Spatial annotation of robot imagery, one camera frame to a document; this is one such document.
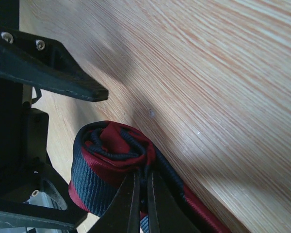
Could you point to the red navy striped tie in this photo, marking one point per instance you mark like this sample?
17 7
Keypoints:
105 151

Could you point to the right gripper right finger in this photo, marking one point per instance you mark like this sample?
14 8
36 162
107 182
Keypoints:
164 215

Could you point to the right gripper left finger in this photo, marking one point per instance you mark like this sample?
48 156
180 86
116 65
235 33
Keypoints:
123 214

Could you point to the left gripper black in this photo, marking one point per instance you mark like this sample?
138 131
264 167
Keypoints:
24 162

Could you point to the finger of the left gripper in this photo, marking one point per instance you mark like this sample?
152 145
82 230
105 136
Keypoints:
34 216

